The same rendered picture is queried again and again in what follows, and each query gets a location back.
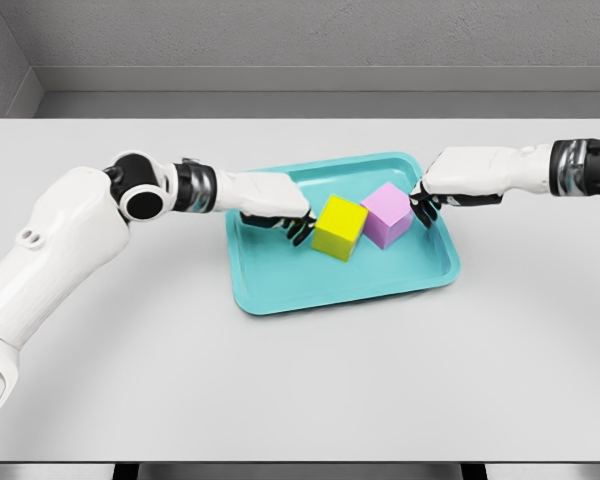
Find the yellow cube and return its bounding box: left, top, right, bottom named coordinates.
left=311, top=194, right=370, bottom=262

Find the teal tray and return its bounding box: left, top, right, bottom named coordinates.
left=224, top=151, right=462, bottom=318

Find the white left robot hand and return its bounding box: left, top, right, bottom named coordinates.
left=237, top=171, right=319, bottom=248

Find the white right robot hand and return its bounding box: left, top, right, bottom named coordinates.
left=409, top=145, right=505, bottom=230

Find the pink cube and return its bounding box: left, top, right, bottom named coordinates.
left=360, top=181, right=415, bottom=250

